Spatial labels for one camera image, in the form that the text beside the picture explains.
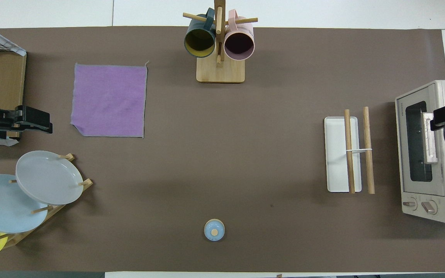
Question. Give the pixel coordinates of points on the purple and grey cloth towel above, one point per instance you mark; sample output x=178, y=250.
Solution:
x=108, y=100

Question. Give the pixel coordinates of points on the wooden plate rack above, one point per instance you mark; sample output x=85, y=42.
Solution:
x=86, y=184

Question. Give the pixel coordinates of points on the white towel rack wooden rails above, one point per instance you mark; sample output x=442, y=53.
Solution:
x=336, y=154

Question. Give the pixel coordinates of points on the wooden shelf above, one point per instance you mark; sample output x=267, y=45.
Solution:
x=6, y=77

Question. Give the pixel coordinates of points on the grey plate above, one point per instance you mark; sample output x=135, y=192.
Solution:
x=48, y=177

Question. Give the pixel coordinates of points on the light blue plate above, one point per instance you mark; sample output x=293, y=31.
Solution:
x=2, y=204

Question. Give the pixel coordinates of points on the brown table mat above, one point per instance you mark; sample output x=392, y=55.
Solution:
x=207, y=154

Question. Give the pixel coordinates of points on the dark teal mug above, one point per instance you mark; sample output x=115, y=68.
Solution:
x=199, y=40

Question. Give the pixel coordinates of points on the wooden mug tree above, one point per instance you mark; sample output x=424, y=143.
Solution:
x=220, y=73

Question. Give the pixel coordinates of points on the blue bell with wooden knob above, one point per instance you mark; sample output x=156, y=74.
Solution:
x=214, y=230

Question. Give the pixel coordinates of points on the pink mug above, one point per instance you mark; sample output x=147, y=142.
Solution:
x=239, y=44

